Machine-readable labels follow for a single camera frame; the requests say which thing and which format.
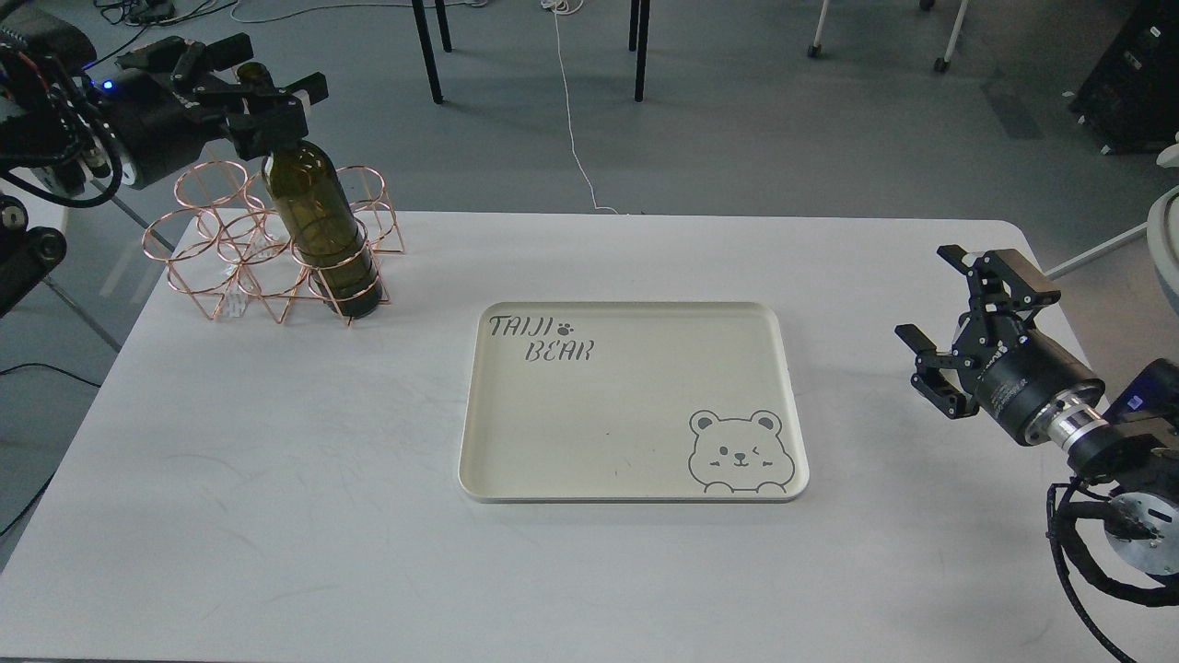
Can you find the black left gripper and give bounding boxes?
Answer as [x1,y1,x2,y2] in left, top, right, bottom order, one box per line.
[95,33,328,190]

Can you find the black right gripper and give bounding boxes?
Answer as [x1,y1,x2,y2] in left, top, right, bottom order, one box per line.
[895,244,1106,448]

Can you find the dark green wine bottle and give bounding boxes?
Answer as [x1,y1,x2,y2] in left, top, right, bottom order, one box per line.
[236,63,383,319]

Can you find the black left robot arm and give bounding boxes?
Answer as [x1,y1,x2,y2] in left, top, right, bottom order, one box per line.
[1,6,328,209]

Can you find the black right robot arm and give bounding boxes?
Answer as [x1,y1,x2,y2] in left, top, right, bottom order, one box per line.
[896,245,1178,662]

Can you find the white chair right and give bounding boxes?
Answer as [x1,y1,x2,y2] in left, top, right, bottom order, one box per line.
[1045,134,1179,319]

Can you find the white rolling chair base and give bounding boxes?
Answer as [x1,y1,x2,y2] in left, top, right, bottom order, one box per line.
[806,1,975,76]

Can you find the black equipment box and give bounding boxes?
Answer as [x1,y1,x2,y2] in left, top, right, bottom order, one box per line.
[1068,1,1178,155]

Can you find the cream bear serving tray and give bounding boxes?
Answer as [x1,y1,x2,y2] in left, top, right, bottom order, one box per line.
[459,302,811,503]

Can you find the black table legs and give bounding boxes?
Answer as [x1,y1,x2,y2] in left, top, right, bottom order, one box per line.
[409,1,652,105]

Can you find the black floor cables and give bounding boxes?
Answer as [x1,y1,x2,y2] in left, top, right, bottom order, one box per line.
[88,0,241,38]

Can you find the copper wire bottle rack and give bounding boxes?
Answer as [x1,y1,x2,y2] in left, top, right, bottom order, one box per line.
[141,159,351,324]

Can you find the white floor cable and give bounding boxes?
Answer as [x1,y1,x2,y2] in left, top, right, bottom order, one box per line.
[539,0,635,215]

